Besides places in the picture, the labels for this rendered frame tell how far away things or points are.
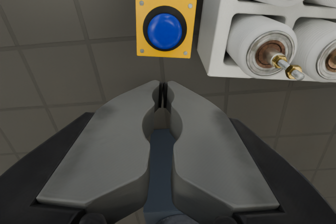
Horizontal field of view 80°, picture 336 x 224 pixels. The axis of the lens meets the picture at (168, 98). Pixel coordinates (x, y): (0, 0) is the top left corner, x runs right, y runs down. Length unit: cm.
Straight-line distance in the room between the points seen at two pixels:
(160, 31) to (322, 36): 28
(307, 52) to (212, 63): 16
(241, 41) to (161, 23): 17
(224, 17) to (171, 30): 18
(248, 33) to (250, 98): 38
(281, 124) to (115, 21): 65
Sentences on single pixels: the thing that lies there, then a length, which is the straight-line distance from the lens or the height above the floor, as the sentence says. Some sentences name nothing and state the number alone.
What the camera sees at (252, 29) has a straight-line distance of 36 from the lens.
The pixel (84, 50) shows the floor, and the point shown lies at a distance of 64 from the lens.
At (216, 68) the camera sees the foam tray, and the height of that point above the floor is 18.
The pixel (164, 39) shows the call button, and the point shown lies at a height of 33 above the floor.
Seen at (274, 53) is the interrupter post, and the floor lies 28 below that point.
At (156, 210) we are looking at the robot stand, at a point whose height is 30.
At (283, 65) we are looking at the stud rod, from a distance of 33.
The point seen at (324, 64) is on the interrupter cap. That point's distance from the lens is 43.
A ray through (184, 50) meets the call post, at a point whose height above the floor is 31.
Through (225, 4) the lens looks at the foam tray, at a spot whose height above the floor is 18.
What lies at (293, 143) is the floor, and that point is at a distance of 92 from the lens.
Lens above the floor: 57
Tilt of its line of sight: 59 degrees down
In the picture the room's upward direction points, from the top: 179 degrees clockwise
